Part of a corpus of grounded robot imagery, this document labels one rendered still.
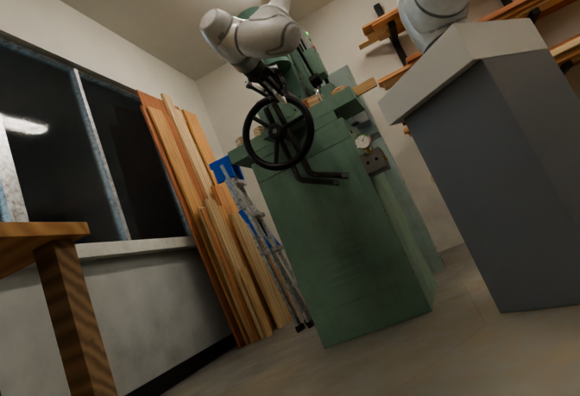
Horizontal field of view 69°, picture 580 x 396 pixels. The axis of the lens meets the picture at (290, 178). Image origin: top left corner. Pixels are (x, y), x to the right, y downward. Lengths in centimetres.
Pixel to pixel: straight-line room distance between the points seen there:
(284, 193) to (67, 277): 111
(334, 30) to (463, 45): 351
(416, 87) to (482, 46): 19
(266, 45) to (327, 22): 349
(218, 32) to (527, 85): 81
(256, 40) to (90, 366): 84
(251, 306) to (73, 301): 228
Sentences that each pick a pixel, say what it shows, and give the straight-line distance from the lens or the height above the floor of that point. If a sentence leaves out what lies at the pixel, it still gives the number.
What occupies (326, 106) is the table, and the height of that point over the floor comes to 87.
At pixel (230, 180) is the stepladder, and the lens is 267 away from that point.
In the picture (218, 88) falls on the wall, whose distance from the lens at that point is 483.
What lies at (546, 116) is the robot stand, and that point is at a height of 42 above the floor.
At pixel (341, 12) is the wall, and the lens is 466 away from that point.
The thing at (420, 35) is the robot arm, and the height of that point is 79.
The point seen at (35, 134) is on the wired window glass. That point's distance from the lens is 275.
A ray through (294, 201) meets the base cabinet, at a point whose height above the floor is 57.
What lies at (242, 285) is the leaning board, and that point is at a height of 38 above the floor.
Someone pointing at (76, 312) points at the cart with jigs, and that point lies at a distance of 79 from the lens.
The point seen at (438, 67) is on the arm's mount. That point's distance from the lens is 118.
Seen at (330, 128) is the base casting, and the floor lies 78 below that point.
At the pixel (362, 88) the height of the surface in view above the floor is 92.
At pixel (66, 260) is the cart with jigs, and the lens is 81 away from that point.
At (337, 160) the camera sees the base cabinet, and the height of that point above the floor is 65.
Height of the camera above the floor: 30
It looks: 12 degrees up
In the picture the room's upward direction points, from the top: 23 degrees counter-clockwise
